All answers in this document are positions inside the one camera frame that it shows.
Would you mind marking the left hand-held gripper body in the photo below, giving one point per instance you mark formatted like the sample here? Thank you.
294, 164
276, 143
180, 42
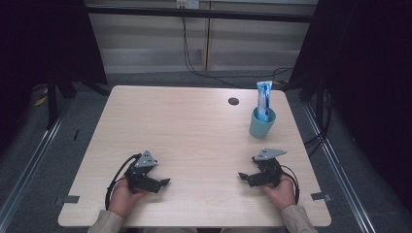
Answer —
142, 181

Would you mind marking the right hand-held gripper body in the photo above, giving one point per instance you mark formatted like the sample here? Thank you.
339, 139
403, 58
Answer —
267, 173

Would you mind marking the teal cup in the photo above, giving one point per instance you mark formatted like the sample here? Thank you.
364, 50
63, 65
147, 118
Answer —
259, 127

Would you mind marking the blue white toothpaste tube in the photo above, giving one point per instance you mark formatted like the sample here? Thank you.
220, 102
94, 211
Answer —
264, 98

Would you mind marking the person's right hand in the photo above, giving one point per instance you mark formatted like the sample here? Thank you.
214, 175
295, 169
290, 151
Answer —
281, 194

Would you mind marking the person's left hand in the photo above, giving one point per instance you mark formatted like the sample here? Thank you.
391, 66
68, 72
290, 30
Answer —
122, 199

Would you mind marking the grey tape strip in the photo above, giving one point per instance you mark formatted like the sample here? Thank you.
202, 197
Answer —
320, 196
71, 199

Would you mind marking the dark round table grommet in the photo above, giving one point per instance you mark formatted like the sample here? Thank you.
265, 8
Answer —
233, 101

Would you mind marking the small black floor tape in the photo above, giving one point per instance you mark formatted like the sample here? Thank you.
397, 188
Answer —
76, 134

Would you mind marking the black stand leg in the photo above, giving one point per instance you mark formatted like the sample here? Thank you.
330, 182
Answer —
51, 103

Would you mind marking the yellow floor scrap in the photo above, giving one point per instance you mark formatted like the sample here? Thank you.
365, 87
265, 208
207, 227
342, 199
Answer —
40, 101

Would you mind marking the black curtain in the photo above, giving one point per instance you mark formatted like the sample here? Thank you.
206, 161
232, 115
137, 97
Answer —
372, 81
39, 39

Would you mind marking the black horizontal bar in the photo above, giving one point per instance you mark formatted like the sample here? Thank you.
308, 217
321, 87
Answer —
194, 13

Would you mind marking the metal floor rail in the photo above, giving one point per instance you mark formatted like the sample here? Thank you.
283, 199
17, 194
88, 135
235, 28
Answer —
340, 181
35, 152

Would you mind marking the white wall socket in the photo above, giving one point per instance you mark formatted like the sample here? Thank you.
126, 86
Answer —
188, 3

